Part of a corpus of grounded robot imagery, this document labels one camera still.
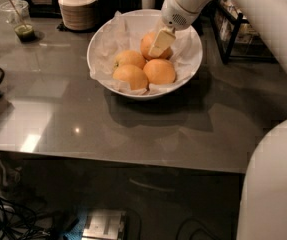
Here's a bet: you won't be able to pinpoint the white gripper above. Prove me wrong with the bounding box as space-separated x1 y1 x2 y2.
149 0 201 58

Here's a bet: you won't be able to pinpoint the orange fruit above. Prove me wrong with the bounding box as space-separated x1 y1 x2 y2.
140 32 173 61
113 50 146 69
113 64 149 90
143 59 176 85

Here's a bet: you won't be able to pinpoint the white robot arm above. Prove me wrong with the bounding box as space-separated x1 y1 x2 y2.
149 0 287 240

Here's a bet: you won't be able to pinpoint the white paper bowl liner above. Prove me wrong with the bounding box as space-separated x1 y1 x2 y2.
89 11 195 96

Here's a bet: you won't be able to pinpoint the white ceramic bowl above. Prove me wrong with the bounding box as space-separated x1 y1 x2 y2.
86 9 204 101

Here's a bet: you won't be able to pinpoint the black cup with packets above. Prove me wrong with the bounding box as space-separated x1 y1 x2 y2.
92 0 123 24

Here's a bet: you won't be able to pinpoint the stack of paper bowls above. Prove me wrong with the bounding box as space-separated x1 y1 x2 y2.
58 0 97 31

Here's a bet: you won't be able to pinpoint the clear plastic cup green drink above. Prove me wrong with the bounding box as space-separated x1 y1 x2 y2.
0 0 36 43

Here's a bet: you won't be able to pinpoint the wooden stir stick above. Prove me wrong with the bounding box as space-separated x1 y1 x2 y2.
8 0 27 28

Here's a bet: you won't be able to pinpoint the silver box under table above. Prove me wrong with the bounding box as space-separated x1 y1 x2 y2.
82 209 126 240

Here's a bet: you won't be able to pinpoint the black wire rack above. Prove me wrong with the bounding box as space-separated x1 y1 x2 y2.
210 0 277 65

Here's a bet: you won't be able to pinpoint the black cables on floor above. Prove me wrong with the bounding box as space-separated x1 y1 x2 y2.
0 177 81 240

